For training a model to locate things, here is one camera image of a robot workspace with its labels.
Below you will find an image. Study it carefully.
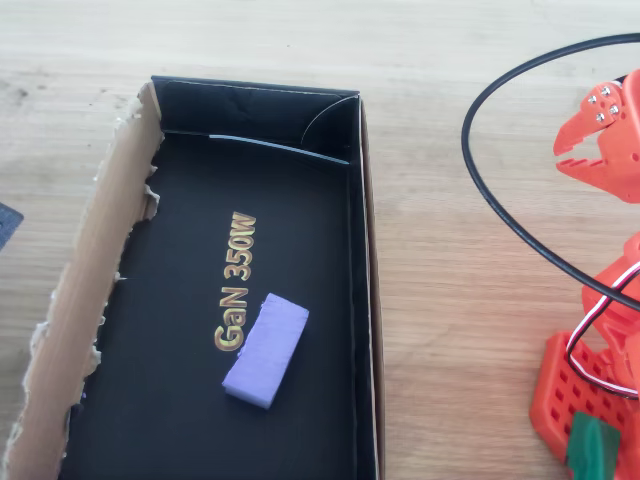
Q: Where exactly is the purple rectangular block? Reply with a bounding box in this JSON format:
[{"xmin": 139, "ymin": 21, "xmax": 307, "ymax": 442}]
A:
[{"xmin": 221, "ymin": 292, "xmax": 310, "ymax": 412}]

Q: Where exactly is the black cable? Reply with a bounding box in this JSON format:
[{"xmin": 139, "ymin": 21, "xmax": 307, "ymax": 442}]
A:
[{"xmin": 461, "ymin": 32, "xmax": 640, "ymax": 310}]

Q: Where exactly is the green clamp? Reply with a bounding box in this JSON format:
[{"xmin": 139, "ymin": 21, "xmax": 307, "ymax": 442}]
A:
[{"xmin": 564, "ymin": 412, "xmax": 624, "ymax": 480}]

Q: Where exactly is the dark flat object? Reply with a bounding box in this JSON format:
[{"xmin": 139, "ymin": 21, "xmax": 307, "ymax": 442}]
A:
[{"xmin": 0, "ymin": 202, "xmax": 25, "ymax": 253}]

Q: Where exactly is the black cardboard box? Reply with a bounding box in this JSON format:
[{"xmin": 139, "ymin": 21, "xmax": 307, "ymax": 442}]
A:
[{"xmin": 0, "ymin": 74, "xmax": 387, "ymax": 480}]

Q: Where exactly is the orange perforated base plate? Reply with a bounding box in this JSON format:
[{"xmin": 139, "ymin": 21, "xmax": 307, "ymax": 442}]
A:
[{"xmin": 529, "ymin": 330, "xmax": 640, "ymax": 480}]

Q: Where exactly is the white red black servo wire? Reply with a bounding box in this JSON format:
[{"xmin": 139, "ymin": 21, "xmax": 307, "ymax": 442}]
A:
[{"xmin": 565, "ymin": 262, "xmax": 640, "ymax": 401}]

